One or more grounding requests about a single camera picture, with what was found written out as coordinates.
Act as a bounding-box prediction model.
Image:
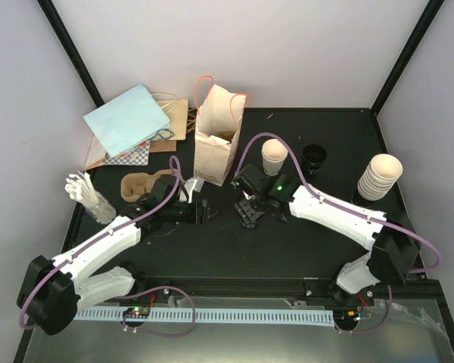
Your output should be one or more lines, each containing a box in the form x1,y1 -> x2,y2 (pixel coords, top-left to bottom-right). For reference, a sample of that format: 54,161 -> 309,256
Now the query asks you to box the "black paper coffee cup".
238,200 -> 265,228

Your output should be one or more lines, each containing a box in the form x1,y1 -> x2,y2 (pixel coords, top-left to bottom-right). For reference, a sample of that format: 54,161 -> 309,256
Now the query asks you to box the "cream bear paper bag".
193,75 -> 252,187

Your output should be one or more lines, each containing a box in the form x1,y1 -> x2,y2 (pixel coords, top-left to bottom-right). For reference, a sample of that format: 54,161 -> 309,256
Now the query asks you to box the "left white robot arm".
17,175 -> 219,335

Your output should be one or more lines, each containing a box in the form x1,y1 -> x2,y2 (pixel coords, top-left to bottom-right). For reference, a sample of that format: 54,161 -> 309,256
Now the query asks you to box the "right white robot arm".
232,164 -> 419,305

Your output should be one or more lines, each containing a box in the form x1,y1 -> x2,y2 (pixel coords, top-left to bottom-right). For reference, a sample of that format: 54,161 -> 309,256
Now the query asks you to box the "checkered paper bag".
102,141 -> 151,166

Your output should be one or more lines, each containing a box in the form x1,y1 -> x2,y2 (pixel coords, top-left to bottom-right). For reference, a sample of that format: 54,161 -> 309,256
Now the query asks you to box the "brown kraft paper bag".
84,98 -> 188,170

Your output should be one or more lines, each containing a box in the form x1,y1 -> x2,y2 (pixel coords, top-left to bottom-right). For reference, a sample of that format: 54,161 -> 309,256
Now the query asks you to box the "light blue paper bag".
83,84 -> 169,157

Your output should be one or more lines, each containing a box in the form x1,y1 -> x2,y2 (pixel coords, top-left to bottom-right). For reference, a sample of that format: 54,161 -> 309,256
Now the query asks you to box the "white plastic cutlery bunch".
64,172 -> 117,225

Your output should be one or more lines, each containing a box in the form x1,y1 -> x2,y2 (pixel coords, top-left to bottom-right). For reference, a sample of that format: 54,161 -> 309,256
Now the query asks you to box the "stack of white cups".
357,154 -> 403,201

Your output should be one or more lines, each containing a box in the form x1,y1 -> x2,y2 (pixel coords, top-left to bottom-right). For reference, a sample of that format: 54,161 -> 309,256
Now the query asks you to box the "light blue cable chain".
76,306 -> 337,329

